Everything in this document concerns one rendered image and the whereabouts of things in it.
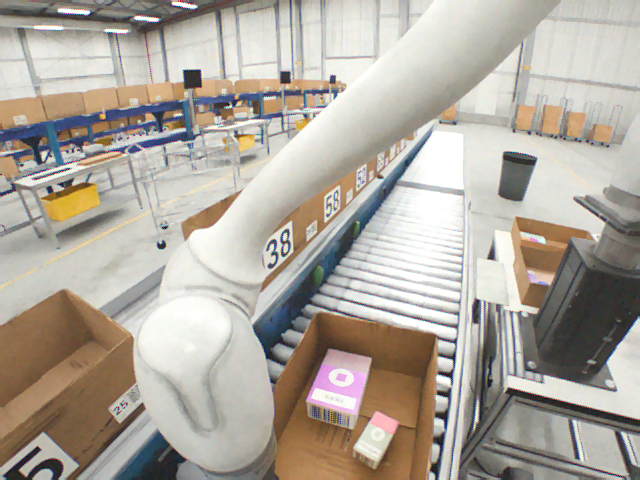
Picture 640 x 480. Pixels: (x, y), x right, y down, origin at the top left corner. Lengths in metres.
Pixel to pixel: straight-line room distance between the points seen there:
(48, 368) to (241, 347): 0.71
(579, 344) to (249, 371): 0.87
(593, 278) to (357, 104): 0.73
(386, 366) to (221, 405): 0.63
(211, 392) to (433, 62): 0.25
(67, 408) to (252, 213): 0.43
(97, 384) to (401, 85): 0.58
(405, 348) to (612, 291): 0.52
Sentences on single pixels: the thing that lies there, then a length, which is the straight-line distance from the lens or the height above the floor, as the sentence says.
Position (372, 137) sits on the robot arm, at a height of 1.37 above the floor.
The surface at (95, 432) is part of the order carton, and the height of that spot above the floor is 0.93.
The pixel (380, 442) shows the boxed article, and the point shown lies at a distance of 0.67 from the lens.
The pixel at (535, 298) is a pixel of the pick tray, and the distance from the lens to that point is 1.18.
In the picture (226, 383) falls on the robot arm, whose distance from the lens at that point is 0.21.
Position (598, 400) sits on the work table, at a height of 0.75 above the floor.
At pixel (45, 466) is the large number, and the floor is 0.96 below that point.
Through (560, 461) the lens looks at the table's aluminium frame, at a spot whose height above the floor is 0.44.
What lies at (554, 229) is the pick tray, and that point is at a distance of 1.75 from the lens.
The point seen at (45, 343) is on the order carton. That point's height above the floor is 0.96.
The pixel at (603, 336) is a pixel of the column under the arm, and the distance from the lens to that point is 0.97.
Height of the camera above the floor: 1.41
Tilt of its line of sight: 29 degrees down
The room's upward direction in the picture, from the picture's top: 1 degrees counter-clockwise
